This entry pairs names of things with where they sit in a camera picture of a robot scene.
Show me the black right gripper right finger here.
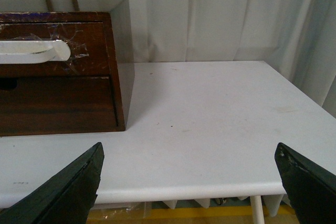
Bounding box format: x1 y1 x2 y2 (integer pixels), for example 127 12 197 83
275 143 335 223

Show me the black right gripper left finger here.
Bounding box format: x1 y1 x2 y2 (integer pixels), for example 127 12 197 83
1 142 104 223

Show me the wooden drawer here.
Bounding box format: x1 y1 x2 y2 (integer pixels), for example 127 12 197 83
1 76 118 136
1 22 110 77

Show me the white drawer handle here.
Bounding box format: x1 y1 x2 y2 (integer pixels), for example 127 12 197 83
1 40 71 65

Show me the brown wooden drawer cabinet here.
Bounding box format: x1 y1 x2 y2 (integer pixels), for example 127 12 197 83
1 0 134 132

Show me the white table leg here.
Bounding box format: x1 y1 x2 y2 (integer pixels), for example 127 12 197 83
250 196 265 224

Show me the white curtain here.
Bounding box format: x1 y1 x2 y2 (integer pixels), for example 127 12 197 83
129 0 335 115

